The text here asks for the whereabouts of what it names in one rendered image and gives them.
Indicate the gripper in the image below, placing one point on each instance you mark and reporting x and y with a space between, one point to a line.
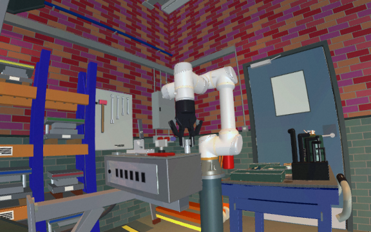
184 111

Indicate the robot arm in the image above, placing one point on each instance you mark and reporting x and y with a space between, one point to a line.
227 106

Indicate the black selector knob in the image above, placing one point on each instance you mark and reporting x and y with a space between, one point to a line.
162 149

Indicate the grey counter box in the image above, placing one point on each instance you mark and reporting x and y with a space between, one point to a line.
153 175

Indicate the grey lever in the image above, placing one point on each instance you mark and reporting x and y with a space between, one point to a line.
140 129

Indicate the grey lever base block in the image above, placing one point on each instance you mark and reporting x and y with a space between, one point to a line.
139 144

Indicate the red cylinder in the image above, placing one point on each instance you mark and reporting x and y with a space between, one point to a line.
228 162

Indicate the short silver wrench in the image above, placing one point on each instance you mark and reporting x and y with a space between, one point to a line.
127 105
122 106

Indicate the grey tool pegboard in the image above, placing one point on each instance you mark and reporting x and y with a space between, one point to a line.
121 135

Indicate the medium silver wrench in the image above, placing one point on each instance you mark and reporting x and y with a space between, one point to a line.
117 108

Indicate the long silver wrench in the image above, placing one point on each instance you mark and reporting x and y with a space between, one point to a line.
111 109

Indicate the blue door with window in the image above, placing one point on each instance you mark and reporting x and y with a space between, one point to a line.
262 141

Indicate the red-headed wooden hammer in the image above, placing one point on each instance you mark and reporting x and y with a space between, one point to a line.
102 116

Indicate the large green tray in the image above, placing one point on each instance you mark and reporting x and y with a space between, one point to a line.
258 175

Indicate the small green tray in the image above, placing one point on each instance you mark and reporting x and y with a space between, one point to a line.
266 165

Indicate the blue workbench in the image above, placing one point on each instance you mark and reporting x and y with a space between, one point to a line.
279 196

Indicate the grey die set green stripe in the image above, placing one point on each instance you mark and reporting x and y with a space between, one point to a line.
63 127

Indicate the grey ceiling light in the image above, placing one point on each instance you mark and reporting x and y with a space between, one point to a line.
169 4

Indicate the black tool holder box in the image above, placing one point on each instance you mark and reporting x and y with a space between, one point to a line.
309 169

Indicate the grey die set red stripe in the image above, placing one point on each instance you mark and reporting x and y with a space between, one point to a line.
64 181

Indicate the blue and orange shelf rack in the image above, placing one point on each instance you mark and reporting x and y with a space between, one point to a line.
40 129

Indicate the white bent pipe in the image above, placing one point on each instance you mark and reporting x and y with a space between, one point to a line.
346 196

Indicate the grey die set yellow stripe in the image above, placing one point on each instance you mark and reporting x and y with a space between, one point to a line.
13 72

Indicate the grey die set blue stripe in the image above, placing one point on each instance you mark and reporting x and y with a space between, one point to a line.
3 185

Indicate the grey wall electrical cabinet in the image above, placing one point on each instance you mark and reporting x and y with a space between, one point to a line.
161 111

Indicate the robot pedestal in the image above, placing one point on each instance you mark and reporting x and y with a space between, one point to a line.
211 199

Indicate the blue wall pipe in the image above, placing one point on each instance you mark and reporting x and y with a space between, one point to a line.
108 27

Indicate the grey wall conduit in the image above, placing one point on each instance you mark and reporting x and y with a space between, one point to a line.
85 43

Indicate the grey steel support frame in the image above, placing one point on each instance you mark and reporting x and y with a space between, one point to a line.
76 206

